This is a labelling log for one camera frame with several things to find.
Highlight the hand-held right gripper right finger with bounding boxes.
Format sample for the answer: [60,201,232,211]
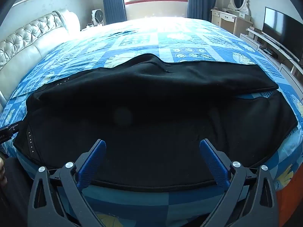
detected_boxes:
[199,139,281,227]

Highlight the person's left hand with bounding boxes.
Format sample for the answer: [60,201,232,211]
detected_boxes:
[0,159,8,186]

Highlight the black flat television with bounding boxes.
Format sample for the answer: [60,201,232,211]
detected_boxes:
[262,7,303,63]

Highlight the white fan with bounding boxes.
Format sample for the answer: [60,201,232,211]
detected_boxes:
[91,9,105,26]

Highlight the black pants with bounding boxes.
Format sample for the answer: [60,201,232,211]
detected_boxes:
[13,53,298,190]

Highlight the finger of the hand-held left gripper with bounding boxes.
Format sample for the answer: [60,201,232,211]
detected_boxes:
[0,121,24,134]

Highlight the blue patterned bed sheet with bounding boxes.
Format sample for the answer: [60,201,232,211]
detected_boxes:
[0,16,303,227]

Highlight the person's dark clothing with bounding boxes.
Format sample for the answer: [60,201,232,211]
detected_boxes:
[3,157,36,227]

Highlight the beige tufted headboard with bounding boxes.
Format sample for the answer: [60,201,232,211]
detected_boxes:
[0,9,81,109]

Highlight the white television stand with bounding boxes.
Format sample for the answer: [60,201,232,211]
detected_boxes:
[240,27,303,76]

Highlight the cream dressing table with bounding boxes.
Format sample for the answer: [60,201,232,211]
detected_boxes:
[211,8,254,37]

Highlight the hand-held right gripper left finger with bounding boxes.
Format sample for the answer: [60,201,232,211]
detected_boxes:
[28,139,107,227]

